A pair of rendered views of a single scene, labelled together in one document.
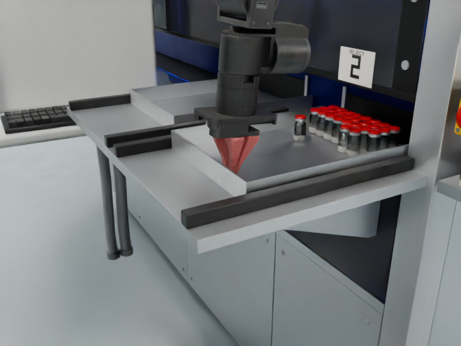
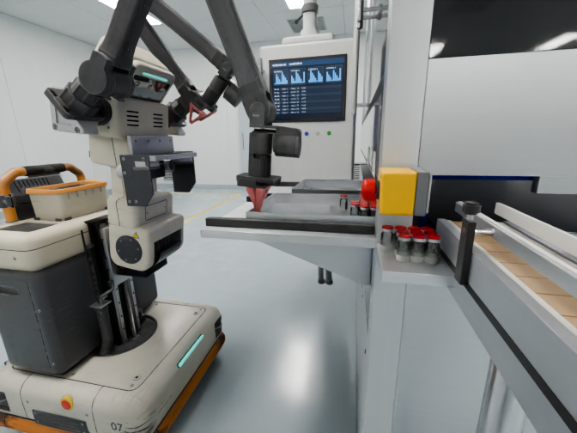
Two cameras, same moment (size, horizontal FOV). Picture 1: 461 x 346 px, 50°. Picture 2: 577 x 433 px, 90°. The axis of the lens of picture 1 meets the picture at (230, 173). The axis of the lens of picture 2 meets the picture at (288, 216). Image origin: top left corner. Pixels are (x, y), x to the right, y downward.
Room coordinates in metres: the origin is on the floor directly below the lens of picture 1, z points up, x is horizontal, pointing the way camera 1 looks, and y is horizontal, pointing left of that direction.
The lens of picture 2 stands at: (0.16, -0.56, 1.08)
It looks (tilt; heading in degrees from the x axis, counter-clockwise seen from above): 15 degrees down; 42
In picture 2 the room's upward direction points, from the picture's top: 1 degrees counter-clockwise
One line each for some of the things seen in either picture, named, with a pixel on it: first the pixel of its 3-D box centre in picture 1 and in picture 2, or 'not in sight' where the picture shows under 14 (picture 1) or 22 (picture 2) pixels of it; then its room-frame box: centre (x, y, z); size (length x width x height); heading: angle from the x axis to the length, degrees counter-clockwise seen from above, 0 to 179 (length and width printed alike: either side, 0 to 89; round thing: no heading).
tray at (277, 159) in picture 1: (292, 145); (321, 209); (0.80, -0.11, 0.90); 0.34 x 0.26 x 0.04; 119
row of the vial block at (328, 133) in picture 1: (341, 131); (363, 207); (0.85, -0.20, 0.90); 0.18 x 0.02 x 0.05; 29
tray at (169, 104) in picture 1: (219, 99); (342, 188); (1.11, 0.03, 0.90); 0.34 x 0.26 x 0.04; 119
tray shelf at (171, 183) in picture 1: (228, 135); (318, 204); (0.93, 0.00, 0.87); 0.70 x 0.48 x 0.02; 29
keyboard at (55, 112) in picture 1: (81, 112); not in sight; (1.29, 0.40, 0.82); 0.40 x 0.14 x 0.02; 118
